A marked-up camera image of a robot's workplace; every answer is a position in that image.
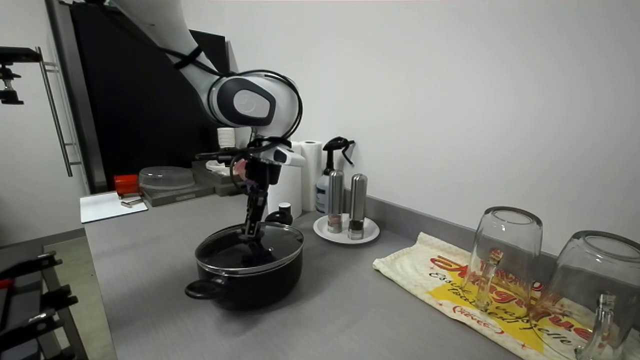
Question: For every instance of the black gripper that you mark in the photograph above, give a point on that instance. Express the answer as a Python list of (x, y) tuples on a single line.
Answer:
[(260, 174)]

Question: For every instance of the glass pot lid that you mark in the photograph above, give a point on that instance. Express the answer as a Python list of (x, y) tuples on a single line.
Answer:
[(251, 253)]

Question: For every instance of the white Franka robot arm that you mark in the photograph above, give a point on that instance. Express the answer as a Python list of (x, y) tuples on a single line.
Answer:
[(247, 101)]

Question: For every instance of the black cooking pot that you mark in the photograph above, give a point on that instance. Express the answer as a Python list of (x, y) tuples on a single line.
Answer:
[(247, 282)]

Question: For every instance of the rectangular container, red lid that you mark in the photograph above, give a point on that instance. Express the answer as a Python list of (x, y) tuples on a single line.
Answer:
[(126, 185)]

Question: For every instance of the small brown bottle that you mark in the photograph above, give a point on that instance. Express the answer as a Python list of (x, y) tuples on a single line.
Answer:
[(284, 212)]

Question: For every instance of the white paper towel roll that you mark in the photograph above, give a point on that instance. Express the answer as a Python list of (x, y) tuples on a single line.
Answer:
[(288, 190), (311, 173)]

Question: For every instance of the spray bottle, black trigger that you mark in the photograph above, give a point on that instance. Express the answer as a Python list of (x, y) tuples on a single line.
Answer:
[(326, 166)]

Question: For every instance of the white round saucer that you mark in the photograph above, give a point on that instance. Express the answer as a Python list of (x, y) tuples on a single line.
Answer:
[(370, 232)]

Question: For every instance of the white paper sheet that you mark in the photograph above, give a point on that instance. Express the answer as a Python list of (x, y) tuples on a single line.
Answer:
[(107, 207)]

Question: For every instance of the printed yellow red dish towel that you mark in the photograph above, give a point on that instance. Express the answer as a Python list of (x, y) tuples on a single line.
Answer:
[(427, 273)]

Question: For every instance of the upturned drinking glass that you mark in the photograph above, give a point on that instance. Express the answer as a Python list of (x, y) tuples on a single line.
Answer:
[(507, 256), (592, 273)]

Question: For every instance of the black cooktop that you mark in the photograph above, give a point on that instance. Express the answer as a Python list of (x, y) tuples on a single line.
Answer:
[(26, 332)]

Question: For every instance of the black wall panel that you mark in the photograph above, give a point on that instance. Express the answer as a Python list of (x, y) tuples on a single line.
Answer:
[(132, 101)]

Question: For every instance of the black camera on stand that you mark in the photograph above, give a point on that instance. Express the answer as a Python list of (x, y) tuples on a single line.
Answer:
[(12, 67)]

